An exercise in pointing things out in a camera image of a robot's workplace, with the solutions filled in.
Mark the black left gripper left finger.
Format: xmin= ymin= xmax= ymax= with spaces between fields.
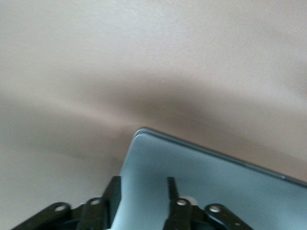
xmin=78 ymin=176 xmax=122 ymax=230

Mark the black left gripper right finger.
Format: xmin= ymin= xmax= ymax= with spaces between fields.
xmin=162 ymin=176 xmax=193 ymax=230

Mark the grey laptop with black keyboard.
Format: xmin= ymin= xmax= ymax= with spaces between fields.
xmin=111 ymin=127 xmax=307 ymax=230

